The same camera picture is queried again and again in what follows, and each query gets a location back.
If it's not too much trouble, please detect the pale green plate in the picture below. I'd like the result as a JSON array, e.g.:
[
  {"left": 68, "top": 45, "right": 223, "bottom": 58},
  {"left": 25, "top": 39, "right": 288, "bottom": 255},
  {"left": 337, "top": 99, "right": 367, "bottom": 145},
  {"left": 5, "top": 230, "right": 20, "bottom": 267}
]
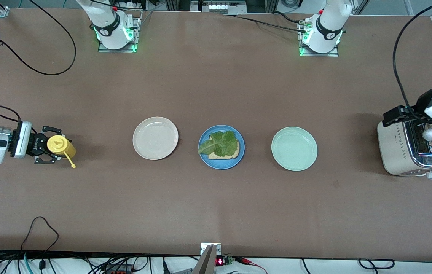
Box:
[{"left": 271, "top": 127, "right": 318, "bottom": 172}]

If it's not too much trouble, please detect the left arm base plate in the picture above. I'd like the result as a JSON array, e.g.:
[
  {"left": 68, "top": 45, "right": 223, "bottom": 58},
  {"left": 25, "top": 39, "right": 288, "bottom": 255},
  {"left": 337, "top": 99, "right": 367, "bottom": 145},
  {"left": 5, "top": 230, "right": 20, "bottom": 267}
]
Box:
[{"left": 298, "top": 19, "right": 340, "bottom": 57}]

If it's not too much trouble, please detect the black looped floor cable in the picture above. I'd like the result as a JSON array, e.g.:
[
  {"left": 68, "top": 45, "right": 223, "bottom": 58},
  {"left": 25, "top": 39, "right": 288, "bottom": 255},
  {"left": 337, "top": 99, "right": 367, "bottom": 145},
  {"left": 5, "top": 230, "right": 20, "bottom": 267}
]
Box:
[{"left": 359, "top": 258, "right": 395, "bottom": 270}]

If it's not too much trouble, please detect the yellow squeeze bottle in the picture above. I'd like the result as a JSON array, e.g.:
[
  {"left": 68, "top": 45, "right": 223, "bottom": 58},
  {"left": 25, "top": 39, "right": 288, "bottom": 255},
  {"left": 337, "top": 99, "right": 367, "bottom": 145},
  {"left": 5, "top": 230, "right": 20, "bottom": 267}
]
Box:
[{"left": 47, "top": 135, "right": 77, "bottom": 169}]

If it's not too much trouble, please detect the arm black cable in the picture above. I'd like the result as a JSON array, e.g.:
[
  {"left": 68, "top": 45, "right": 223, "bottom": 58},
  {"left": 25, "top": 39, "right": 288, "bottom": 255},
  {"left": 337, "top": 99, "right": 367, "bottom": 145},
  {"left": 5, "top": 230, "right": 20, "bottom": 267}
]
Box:
[
  {"left": 0, "top": 0, "right": 77, "bottom": 123},
  {"left": 392, "top": 0, "right": 432, "bottom": 115}
]

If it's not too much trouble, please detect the small metal bracket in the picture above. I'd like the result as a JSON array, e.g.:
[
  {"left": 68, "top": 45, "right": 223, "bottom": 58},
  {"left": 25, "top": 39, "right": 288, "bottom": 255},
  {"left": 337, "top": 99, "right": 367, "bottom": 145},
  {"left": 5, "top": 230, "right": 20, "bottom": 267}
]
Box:
[{"left": 200, "top": 242, "right": 222, "bottom": 255}]

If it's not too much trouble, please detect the green lettuce leaf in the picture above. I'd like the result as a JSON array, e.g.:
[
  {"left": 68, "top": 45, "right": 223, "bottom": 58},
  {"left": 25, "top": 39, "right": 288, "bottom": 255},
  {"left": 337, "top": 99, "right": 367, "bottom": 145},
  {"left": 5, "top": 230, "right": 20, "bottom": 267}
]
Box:
[{"left": 198, "top": 130, "right": 238, "bottom": 158}]

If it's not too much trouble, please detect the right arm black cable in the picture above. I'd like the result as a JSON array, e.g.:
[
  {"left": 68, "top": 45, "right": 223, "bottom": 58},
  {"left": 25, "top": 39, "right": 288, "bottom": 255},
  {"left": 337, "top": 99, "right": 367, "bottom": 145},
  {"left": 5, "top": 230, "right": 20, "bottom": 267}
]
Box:
[{"left": 0, "top": 0, "right": 77, "bottom": 123}]

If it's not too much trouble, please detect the black cable to base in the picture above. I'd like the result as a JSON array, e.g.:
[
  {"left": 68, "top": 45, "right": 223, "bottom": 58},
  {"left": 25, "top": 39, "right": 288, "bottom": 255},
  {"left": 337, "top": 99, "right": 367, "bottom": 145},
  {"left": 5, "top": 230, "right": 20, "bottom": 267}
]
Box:
[{"left": 223, "top": 13, "right": 308, "bottom": 34}]

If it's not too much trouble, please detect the beige plate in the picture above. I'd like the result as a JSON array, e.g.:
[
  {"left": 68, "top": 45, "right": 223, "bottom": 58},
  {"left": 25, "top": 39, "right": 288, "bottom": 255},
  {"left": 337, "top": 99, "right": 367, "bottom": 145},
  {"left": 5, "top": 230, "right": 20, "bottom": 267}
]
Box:
[{"left": 132, "top": 116, "right": 179, "bottom": 160}]

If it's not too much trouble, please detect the beige chrome toaster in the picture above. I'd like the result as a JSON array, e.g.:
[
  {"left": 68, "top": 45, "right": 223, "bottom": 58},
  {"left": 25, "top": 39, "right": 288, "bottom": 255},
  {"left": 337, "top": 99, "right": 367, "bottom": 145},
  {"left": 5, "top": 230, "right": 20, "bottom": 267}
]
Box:
[{"left": 377, "top": 105, "right": 432, "bottom": 179}]

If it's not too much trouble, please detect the blue plate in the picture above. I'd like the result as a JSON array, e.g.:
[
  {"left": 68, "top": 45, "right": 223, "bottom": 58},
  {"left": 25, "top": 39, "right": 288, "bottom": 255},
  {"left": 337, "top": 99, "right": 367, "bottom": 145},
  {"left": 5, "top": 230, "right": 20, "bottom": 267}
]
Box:
[{"left": 198, "top": 125, "right": 245, "bottom": 170}]

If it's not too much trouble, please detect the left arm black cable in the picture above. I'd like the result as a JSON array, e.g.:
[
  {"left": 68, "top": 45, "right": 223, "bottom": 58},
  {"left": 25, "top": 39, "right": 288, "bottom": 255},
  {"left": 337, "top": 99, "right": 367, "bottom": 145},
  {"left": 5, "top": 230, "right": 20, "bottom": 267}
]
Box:
[{"left": 392, "top": 0, "right": 432, "bottom": 115}]

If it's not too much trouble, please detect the grey camera mount bar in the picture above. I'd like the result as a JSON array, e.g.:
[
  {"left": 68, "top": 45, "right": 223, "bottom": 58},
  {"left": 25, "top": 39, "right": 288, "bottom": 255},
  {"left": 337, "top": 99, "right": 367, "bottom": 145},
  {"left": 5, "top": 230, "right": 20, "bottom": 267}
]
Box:
[{"left": 192, "top": 244, "right": 217, "bottom": 274}]

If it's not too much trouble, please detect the thin black cable loop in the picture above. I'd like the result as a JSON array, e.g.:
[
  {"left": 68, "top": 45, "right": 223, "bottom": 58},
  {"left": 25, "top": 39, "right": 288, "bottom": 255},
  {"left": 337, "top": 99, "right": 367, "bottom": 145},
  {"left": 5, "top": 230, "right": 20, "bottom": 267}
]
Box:
[{"left": 21, "top": 216, "right": 59, "bottom": 252}]

